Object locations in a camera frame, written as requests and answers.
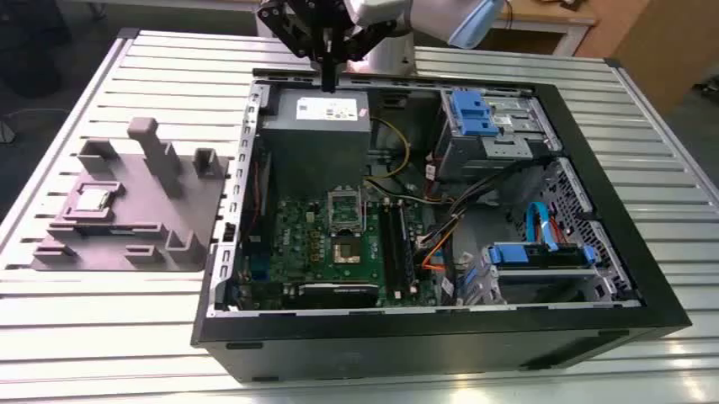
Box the metal socket cover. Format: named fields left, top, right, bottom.
left=326, top=183, right=367, bottom=233

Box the black RAM slot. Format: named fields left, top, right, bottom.
left=400, top=201, right=419, bottom=291
left=387, top=201, right=403, bottom=294
left=380, top=201, right=396, bottom=295
left=395, top=201, right=411, bottom=293

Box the blue plastic drive carrier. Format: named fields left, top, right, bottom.
left=451, top=90, right=502, bottom=139

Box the black graphics card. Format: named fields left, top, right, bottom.
left=295, top=280, right=382, bottom=308

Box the CPU with silver top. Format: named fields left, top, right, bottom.
left=75, top=189, right=115, bottom=212

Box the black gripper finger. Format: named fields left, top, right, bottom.
left=256, top=0, right=331, bottom=92
left=330, top=0, right=398, bottom=93

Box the RAM stick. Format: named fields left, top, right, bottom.
left=71, top=226, right=140, bottom=238

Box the green motherboard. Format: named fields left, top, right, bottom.
left=232, top=197, right=446, bottom=311

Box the tall metal disk bay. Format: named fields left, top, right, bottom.
left=435, top=87, right=564, bottom=183

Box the black PC case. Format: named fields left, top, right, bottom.
left=188, top=66, right=694, bottom=384

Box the hard disk in blue carrier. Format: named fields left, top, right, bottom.
left=487, top=243, right=598, bottom=270

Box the long red wire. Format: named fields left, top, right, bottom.
left=251, top=153, right=268, bottom=237

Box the grey parts rack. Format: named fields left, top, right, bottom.
left=28, top=117, right=238, bottom=274

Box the CPU socket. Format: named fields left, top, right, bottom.
left=328, top=233, right=367, bottom=267

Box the blue wire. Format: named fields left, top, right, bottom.
left=526, top=201, right=564, bottom=253

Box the grey power supply unit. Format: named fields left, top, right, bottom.
left=259, top=88, right=374, bottom=199

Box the short red wire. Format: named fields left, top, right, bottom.
left=547, top=216, right=566, bottom=250

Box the black wire bundle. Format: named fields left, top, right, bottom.
left=414, top=156, right=559, bottom=250

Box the orange wire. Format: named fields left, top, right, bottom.
left=419, top=218, right=463, bottom=271

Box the low metal disk bay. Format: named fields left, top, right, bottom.
left=459, top=242, right=643, bottom=307

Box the yellow wire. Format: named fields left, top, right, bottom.
left=362, top=116, right=414, bottom=183

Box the wooden cabinet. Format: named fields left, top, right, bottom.
left=572, top=0, right=719, bottom=114

